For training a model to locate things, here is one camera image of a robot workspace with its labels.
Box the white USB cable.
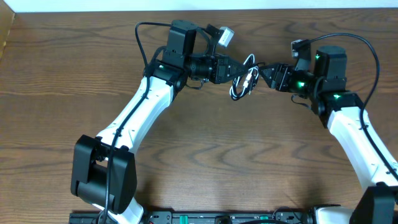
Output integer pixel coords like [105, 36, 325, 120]
[229, 54, 260, 100]

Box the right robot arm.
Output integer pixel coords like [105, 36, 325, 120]
[259, 46, 397, 223]

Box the black USB cable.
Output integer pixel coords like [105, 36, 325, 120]
[231, 55, 265, 101]

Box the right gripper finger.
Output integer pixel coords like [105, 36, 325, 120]
[259, 63, 275, 71]
[259, 68, 275, 89]

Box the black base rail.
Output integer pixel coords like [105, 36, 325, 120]
[68, 210, 315, 224]

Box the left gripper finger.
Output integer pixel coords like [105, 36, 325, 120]
[228, 57, 247, 69]
[229, 67, 248, 80]

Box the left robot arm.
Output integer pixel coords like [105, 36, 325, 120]
[70, 20, 247, 223]

